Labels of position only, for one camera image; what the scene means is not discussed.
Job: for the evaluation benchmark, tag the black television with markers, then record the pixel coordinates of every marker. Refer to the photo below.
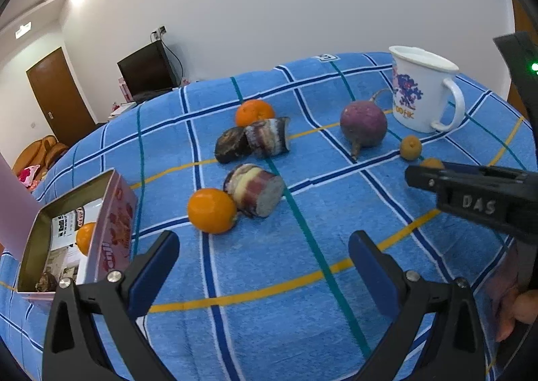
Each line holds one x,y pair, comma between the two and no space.
147,70

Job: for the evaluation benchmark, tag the small yellow loquat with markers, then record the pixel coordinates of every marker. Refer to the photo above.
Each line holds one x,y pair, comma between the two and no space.
431,163
410,147

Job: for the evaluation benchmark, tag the brown wooden door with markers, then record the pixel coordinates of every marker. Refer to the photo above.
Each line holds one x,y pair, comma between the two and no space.
59,91

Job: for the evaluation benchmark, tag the person's right hand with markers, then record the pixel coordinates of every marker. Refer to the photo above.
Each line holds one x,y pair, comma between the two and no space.
525,307

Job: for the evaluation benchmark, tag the blue checked towel blanket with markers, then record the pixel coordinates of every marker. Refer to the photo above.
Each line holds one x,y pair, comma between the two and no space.
378,204

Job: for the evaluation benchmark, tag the square ceiling light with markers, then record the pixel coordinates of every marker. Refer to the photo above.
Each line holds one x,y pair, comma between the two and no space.
23,30

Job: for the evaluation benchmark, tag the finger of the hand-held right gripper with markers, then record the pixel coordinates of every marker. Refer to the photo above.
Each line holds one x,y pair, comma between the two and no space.
424,178
466,168

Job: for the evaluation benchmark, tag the wall socket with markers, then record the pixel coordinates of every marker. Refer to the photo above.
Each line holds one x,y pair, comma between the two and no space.
159,31

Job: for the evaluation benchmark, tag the white printed mug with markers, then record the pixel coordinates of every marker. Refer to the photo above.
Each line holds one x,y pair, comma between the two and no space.
414,91

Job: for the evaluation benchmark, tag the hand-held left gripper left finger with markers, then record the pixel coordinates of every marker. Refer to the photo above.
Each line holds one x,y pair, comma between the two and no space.
153,271

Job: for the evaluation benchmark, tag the orange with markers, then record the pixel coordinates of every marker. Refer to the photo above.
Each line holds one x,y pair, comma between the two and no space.
212,211
253,113
87,238

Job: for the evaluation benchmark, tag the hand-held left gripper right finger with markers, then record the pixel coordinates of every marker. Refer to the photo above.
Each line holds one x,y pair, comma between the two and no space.
374,276

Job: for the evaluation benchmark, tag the pink flowered cushion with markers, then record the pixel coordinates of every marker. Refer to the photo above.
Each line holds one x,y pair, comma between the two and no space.
27,176

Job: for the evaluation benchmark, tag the white television stand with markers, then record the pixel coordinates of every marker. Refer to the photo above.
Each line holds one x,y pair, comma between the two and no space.
124,107

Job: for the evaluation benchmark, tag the pink tin box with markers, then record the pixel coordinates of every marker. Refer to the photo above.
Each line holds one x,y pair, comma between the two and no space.
111,229

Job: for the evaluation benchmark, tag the purple radish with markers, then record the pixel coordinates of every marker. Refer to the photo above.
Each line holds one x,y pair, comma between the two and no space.
363,122

